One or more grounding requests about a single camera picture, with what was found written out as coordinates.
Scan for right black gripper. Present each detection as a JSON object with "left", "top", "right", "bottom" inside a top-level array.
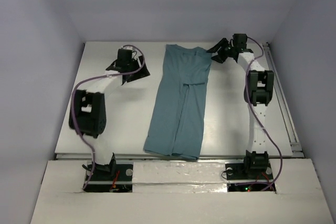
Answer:
[{"left": 207, "top": 37, "right": 236, "bottom": 63}]

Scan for teal t shirt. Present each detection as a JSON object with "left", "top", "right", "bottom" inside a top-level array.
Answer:
[{"left": 143, "top": 45, "right": 212, "bottom": 160}]

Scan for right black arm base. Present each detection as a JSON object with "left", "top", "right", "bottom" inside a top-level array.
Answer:
[{"left": 221, "top": 151, "right": 276, "bottom": 192}]

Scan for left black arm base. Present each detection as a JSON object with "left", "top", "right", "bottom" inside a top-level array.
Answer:
[{"left": 82, "top": 154, "right": 133, "bottom": 193}]

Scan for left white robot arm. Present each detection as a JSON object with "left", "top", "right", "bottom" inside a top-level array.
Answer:
[{"left": 69, "top": 45, "right": 150, "bottom": 179}]

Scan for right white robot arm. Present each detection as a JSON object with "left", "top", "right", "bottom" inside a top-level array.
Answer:
[{"left": 207, "top": 34, "right": 275, "bottom": 180}]

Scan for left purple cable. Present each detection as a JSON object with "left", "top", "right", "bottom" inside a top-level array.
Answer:
[{"left": 71, "top": 45, "right": 146, "bottom": 190}]

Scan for purple cable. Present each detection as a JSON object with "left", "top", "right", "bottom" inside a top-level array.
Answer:
[
  {"left": 71, "top": 45, "right": 146, "bottom": 190},
  {"left": 244, "top": 36, "right": 284, "bottom": 192}
]

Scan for aluminium front rail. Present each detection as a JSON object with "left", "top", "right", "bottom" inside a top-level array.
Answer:
[{"left": 55, "top": 151, "right": 305, "bottom": 160}]

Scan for aluminium rail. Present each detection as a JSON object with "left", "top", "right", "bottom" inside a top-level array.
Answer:
[
  {"left": 55, "top": 151, "right": 305, "bottom": 160},
  {"left": 263, "top": 42, "right": 305, "bottom": 158}
]

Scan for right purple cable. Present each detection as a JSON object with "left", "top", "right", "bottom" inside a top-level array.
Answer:
[{"left": 244, "top": 36, "right": 284, "bottom": 192}]

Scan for aluminium right side rail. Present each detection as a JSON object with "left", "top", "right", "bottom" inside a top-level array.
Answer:
[{"left": 263, "top": 42, "right": 305, "bottom": 158}]

